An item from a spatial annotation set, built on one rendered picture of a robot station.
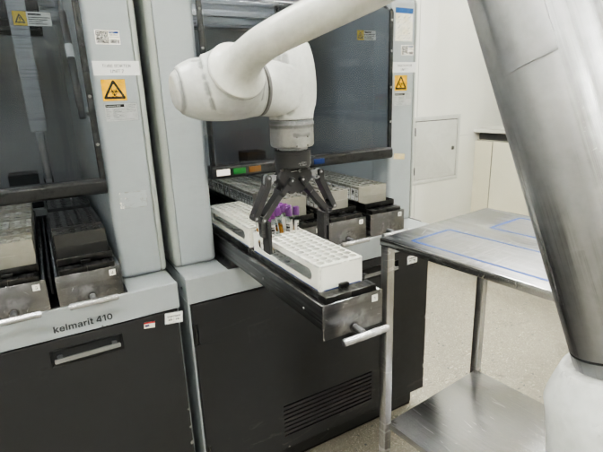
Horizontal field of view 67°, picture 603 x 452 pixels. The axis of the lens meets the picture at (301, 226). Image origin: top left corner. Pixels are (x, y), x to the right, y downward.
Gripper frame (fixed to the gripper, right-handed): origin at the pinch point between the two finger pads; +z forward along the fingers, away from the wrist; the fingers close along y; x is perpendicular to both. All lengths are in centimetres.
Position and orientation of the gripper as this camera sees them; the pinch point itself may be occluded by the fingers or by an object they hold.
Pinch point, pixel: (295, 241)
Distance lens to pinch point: 99.5
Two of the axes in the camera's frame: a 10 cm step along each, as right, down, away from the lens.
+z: 0.3, 9.6, 2.8
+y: 8.6, -1.7, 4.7
